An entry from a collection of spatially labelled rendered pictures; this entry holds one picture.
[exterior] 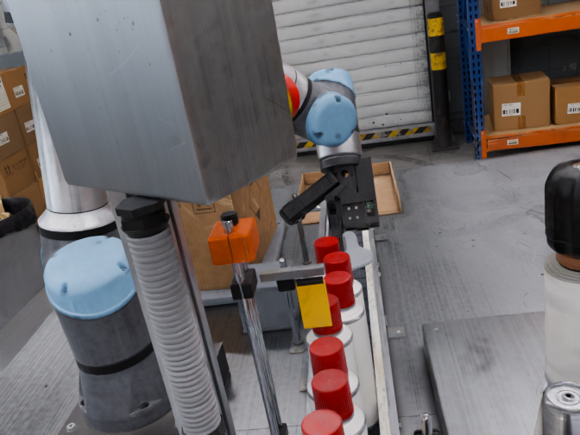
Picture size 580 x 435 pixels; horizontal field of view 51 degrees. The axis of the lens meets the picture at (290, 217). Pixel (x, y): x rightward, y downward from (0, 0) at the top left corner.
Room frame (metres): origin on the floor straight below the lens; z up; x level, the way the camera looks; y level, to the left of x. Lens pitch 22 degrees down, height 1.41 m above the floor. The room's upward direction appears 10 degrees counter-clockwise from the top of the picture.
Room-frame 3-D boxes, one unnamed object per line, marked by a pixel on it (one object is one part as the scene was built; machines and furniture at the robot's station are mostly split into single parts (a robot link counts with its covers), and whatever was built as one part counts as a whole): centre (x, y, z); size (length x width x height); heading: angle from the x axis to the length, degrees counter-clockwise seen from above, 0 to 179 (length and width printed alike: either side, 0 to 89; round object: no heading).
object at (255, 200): (1.25, 0.18, 0.99); 0.30 x 0.24 x 0.27; 167
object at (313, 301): (0.55, -0.01, 1.09); 0.03 x 0.01 x 0.06; 82
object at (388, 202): (1.53, -0.16, 0.85); 0.30 x 0.26 x 0.04; 172
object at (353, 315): (0.61, -0.04, 0.98); 0.05 x 0.05 x 0.20
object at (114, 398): (0.73, 0.27, 0.94); 0.15 x 0.15 x 0.10
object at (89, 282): (0.73, 0.27, 1.06); 0.13 x 0.12 x 0.14; 22
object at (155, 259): (0.40, 0.10, 1.18); 0.04 x 0.04 x 0.21
